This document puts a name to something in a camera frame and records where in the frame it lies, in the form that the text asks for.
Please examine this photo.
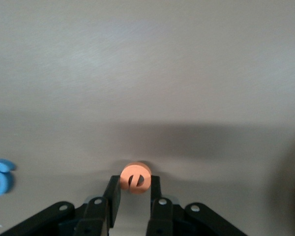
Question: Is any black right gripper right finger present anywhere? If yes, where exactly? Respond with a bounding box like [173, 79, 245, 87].
[147, 176, 249, 236]

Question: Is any blue foam letter g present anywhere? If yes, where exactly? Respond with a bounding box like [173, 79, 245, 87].
[0, 158, 17, 197]

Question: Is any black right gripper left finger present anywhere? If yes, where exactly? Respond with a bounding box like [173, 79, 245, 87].
[0, 175, 122, 236]

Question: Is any orange foam letter e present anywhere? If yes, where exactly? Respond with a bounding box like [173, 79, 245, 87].
[119, 161, 152, 194]

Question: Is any brown table cover mat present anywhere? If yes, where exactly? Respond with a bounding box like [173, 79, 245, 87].
[0, 0, 295, 236]

